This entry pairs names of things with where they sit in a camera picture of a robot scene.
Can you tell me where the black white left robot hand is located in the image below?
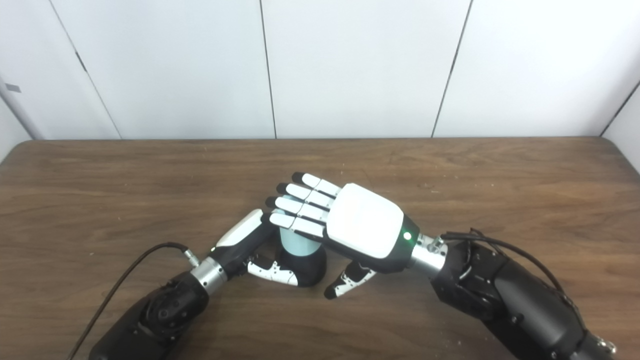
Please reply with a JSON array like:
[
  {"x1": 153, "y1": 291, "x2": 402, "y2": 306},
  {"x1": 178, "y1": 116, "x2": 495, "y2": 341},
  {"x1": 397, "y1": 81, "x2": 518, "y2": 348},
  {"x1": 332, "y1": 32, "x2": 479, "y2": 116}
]
[{"x1": 208, "y1": 208, "x2": 300, "y2": 287}]

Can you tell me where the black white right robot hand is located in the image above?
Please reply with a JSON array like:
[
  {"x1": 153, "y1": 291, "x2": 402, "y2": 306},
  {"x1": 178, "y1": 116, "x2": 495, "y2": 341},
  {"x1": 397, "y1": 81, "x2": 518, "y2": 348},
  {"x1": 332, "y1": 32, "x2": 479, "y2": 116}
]
[{"x1": 260, "y1": 172, "x2": 421, "y2": 300}]

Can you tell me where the light blue cylinder cup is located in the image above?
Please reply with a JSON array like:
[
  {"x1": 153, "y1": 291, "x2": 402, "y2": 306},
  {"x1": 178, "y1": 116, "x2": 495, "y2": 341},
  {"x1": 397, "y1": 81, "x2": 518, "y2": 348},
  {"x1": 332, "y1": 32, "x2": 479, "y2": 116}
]
[{"x1": 279, "y1": 210, "x2": 321, "y2": 257}]

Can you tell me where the black flared nozzle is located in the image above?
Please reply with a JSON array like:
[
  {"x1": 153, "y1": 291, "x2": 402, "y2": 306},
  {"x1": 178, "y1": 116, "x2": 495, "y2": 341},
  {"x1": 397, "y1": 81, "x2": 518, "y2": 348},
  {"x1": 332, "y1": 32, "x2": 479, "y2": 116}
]
[{"x1": 278, "y1": 245, "x2": 327, "y2": 288}]

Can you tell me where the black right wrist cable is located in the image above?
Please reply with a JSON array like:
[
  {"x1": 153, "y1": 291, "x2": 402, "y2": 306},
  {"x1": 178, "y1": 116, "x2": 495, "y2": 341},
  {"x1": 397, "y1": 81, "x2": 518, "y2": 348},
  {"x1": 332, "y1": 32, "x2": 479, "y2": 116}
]
[{"x1": 431, "y1": 228, "x2": 583, "y2": 321}]

